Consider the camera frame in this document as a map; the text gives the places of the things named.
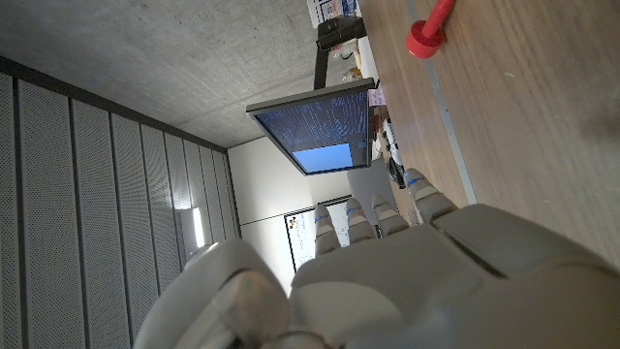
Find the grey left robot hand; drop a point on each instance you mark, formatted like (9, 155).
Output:
(387, 291)

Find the white game controller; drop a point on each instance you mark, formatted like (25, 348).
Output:
(390, 140)

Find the black computer monitor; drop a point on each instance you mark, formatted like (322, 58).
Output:
(319, 131)

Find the pink sticky note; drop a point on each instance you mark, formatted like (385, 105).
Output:
(376, 97)

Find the red plastic bolt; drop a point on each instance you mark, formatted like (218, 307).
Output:
(424, 41)

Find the wall whiteboard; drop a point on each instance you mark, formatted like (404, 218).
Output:
(302, 237)

